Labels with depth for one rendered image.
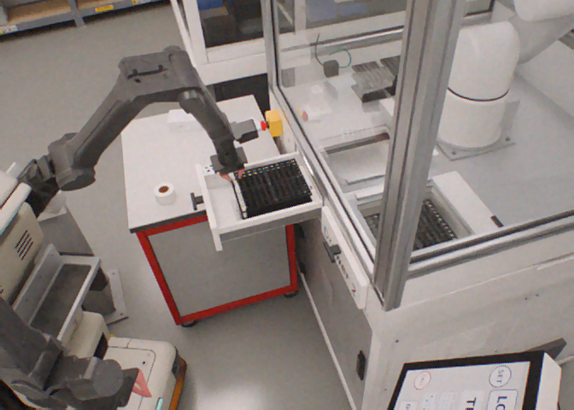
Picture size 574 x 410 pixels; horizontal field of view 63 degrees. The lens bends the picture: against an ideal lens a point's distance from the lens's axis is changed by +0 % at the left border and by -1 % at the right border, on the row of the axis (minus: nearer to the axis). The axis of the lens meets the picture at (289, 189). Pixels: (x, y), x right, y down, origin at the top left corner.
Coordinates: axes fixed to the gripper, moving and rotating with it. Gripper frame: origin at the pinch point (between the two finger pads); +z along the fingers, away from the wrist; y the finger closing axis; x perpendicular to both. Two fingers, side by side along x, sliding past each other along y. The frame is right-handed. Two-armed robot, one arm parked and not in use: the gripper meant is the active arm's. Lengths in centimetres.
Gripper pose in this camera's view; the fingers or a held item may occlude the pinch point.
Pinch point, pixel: (234, 178)
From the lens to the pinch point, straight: 145.1
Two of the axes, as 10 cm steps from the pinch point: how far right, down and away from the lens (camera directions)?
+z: 1.0, 6.0, 8.0
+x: 3.2, 7.4, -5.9
